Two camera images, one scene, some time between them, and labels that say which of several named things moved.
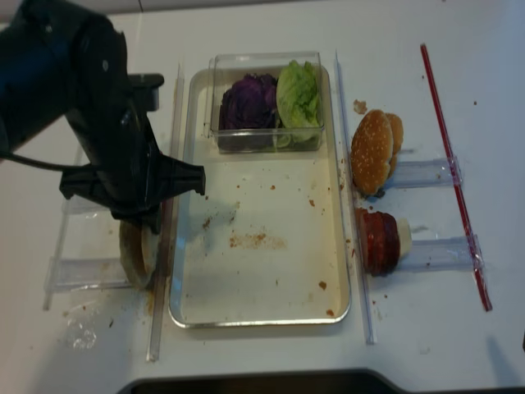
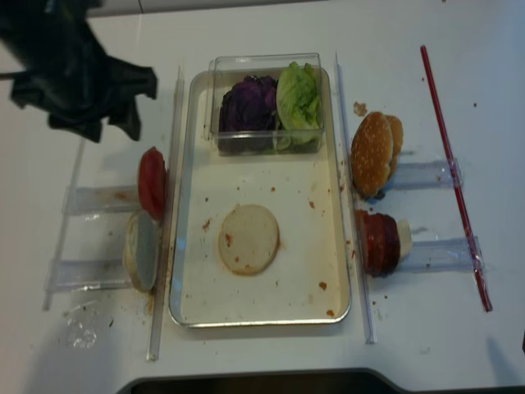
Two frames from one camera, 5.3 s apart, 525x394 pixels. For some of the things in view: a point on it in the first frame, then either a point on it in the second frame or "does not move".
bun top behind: [398, 133] does not move
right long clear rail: [370, 333] does not move
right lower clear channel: [451, 254] does not move
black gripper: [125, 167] → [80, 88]
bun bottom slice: [149, 245] → [248, 239]
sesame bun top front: [372, 151] does not move
